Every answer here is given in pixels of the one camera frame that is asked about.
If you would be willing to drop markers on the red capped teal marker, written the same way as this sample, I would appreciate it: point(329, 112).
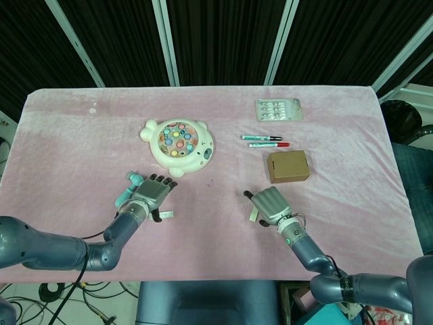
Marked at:
point(264, 145)

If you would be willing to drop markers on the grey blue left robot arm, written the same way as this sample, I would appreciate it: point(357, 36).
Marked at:
point(50, 247)

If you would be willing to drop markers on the blue box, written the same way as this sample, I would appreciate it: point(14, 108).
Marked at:
point(324, 315)

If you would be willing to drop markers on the pale green rectangular block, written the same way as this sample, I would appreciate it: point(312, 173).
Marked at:
point(168, 214)

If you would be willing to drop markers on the black round bin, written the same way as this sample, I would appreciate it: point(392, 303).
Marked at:
point(400, 120)

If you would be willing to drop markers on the teal toy hammer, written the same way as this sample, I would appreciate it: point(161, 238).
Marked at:
point(121, 198)

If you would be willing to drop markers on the white twin frame post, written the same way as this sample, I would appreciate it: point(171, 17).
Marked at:
point(167, 44)

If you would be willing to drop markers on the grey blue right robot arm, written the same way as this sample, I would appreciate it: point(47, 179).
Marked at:
point(372, 287)

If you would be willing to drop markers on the dark blue robot torso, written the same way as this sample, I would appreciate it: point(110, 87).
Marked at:
point(206, 303)

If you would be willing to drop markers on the dark blue chair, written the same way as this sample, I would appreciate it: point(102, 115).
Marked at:
point(414, 189)

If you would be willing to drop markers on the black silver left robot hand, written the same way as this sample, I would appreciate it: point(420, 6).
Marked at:
point(152, 193)

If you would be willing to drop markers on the black curtain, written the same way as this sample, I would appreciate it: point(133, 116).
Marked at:
point(220, 34)

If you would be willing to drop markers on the white double frame post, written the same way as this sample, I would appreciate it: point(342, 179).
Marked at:
point(279, 44)

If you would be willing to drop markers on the clear blister pack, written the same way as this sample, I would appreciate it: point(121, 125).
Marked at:
point(279, 110)

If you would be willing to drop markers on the white corner frame post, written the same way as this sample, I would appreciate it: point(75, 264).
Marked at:
point(402, 57)

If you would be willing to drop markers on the brown cardboard box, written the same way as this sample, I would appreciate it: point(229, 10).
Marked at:
point(289, 167)

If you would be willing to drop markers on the slanted white frame post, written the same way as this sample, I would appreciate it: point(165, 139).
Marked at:
point(81, 50)

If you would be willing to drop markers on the pink plush table cloth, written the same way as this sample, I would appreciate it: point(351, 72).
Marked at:
point(216, 250)

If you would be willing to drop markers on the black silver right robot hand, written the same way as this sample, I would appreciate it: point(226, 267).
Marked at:
point(272, 204)

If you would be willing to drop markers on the red white patterned cloth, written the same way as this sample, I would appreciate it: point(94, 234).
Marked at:
point(389, 316)

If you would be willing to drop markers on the cream whack-a-mole toy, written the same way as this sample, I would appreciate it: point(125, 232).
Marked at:
point(182, 159)

